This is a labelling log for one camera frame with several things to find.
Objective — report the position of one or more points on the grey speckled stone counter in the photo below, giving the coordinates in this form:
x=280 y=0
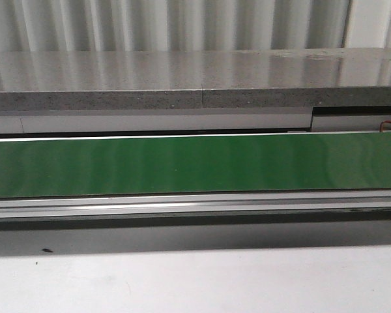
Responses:
x=65 y=81

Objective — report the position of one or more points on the white corrugated curtain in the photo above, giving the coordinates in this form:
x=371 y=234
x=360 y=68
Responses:
x=35 y=26

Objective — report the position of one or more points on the aluminium conveyor frame rail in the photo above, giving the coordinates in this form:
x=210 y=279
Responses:
x=196 y=203

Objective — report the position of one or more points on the green conveyor belt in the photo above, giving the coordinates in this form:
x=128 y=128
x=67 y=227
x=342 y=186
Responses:
x=59 y=167

